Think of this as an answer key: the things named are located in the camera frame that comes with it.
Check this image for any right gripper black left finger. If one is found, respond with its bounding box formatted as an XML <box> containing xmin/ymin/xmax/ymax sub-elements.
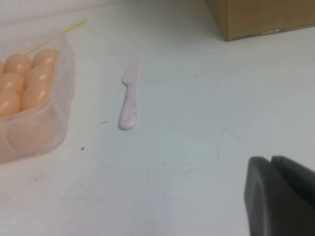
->
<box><xmin>243</xmin><ymin>156</ymin><xmax>315</xmax><ymax>236</ymax></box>

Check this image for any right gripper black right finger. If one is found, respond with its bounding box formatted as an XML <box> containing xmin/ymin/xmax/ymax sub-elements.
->
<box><xmin>271</xmin><ymin>155</ymin><xmax>315</xmax><ymax>188</ymax></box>

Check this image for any brown cardboard box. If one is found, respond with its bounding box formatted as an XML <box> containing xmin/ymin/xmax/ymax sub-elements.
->
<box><xmin>206</xmin><ymin>0</ymin><xmax>315</xmax><ymax>42</ymax></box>

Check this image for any clear plastic egg box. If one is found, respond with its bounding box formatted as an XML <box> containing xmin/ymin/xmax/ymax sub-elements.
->
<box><xmin>0</xmin><ymin>29</ymin><xmax>76</xmax><ymax>164</ymax></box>

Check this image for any orange plastic egg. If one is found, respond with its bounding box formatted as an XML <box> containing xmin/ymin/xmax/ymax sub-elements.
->
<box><xmin>0</xmin><ymin>72</ymin><xmax>25</xmax><ymax>94</ymax></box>
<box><xmin>31</xmin><ymin>48</ymin><xmax>60</xmax><ymax>68</ymax></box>
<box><xmin>21</xmin><ymin>83</ymin><xmax>51</xmax><ymax>112</ymax></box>
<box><xmin>24</xmin><ymin>65</ymin><xmax>56</xmax><ymax>89</ymax></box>
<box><xmin>3</xmin><ymin>54</ymin><xmax>32</xmax><ymax>76</ymax></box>
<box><xmin>0</xmin><ymin>89</ymin><xmax>22</xmax><ymax>118</ymax></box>

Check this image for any pink plastic knife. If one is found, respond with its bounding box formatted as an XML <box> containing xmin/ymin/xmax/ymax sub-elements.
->
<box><xmin>118</xmin><ymin>59</ymin><xmax>143</xmax><ymax>130</ymax></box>

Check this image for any yellow plastic knife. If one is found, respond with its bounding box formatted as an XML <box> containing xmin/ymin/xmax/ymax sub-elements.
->
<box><xmin>23</xmin><ymin>19</ymin><xmax>87</xmax><ymax>54</ymax></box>

